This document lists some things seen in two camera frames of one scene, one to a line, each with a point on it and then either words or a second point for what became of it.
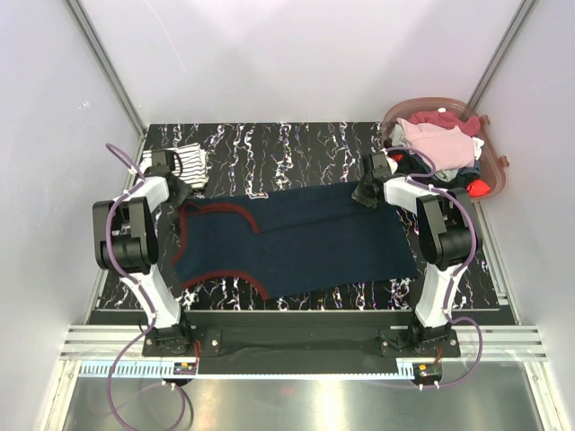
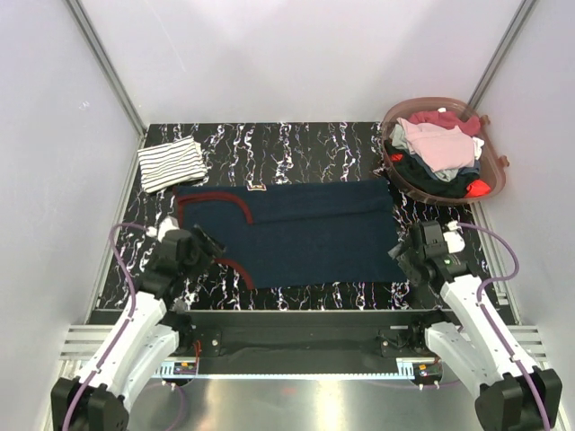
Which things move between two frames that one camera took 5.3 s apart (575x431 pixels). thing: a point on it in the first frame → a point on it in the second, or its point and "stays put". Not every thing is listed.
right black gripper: x=358 y=196 → x=403 y=260
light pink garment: x=448 y=147 stays put
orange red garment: x=478 y=188 stays put
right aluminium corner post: x=501 y=51 stays put
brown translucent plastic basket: x=491 y=162 stays put
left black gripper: x=184 y=192 → x=212 y=248
